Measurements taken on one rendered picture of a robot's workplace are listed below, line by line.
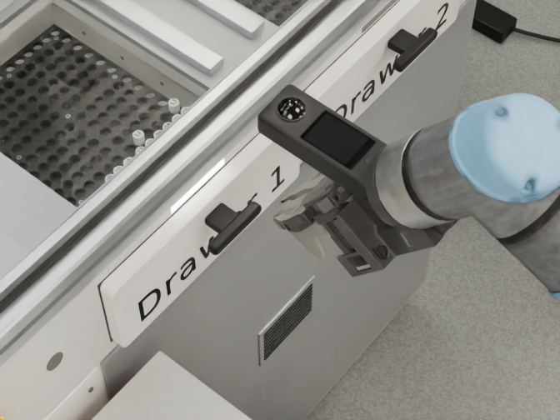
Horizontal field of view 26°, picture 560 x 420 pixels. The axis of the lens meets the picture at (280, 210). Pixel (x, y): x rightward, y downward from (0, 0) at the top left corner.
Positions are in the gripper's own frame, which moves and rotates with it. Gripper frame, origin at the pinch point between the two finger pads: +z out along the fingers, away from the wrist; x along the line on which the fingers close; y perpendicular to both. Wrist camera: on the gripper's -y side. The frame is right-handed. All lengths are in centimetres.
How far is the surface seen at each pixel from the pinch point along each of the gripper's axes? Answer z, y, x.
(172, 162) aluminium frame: 7.5, -9.1, -2.2
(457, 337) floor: 82, 57, 53
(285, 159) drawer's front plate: 15.3, -0.3, 12.0
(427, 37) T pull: 10.3, 0.2, 33.4
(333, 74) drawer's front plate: 11.4, -3.9, 21.2
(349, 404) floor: 86, 51, 30
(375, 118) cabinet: 27.3, 6.1, 32.4
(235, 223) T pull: 10.6, 0.0, 0.2
